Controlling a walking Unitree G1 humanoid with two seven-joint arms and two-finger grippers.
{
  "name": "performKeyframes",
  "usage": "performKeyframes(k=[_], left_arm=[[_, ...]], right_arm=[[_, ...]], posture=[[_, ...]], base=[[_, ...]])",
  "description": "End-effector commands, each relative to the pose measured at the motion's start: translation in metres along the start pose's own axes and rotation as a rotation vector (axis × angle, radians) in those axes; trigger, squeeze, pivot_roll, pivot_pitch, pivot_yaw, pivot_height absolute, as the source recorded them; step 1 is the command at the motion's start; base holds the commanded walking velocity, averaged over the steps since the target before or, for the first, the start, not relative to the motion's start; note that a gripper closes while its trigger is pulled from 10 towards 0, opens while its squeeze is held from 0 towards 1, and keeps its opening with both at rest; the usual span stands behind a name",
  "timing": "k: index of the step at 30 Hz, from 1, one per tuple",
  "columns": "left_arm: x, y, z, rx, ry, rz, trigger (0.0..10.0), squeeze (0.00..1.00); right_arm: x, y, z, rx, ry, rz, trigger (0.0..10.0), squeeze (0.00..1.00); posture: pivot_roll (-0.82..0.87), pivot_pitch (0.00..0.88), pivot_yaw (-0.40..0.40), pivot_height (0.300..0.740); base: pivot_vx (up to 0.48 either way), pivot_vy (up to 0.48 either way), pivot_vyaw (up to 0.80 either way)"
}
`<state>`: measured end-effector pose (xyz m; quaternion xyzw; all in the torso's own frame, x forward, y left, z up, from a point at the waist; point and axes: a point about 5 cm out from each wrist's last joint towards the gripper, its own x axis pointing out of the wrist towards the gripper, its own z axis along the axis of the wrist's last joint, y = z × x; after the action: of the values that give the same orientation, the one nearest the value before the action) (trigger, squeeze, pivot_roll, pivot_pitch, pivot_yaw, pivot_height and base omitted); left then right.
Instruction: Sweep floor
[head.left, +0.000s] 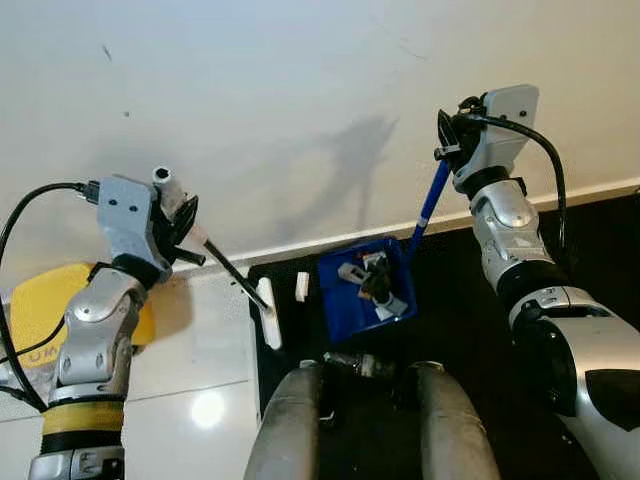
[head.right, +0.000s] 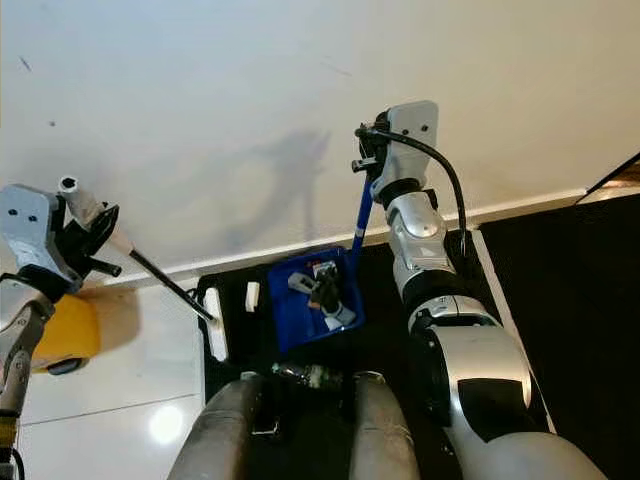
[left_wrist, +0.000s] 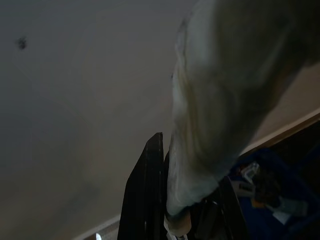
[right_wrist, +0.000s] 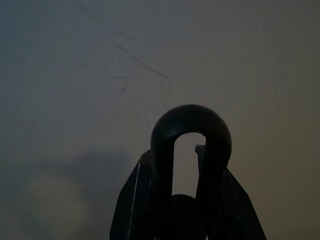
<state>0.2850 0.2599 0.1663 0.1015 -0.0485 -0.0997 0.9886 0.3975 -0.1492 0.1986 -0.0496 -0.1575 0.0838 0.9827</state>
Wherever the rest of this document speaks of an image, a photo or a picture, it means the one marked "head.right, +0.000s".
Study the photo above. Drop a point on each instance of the white broom with black pole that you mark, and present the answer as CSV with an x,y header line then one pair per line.
x,y
216,325

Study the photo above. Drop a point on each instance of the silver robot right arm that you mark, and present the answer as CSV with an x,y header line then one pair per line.
x,y
480,380

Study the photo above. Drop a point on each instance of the yellow wheeled bin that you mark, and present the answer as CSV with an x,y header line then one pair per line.
x,y
72,330

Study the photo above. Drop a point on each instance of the white label card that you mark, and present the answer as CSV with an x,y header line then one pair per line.
x,y
324,271

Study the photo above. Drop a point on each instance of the small white block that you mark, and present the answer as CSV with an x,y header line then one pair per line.
x,y
252,297

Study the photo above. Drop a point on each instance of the black crumpled cloth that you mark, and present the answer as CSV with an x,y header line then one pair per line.
x,y
327,297

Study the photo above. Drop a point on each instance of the white grey plastic scrap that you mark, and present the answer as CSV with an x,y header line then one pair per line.
x,y
343,317

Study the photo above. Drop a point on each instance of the clear plastic bottle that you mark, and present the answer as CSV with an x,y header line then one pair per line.
x,y
310,376

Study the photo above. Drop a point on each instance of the brown cardboard box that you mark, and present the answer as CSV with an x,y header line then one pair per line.
x,y
622,178

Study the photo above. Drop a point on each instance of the grey robot right leg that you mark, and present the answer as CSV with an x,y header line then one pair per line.
x,y
382,440

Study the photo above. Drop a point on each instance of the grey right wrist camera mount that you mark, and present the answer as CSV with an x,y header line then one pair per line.
x,y
415,135

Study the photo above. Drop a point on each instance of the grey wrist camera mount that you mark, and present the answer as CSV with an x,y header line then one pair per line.
x,y
415,135
25,225

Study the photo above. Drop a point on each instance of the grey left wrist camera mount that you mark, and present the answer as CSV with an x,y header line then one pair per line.
x,y
25,225

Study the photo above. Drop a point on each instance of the black wall end trim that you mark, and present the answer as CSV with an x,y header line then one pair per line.
x,y
600,181

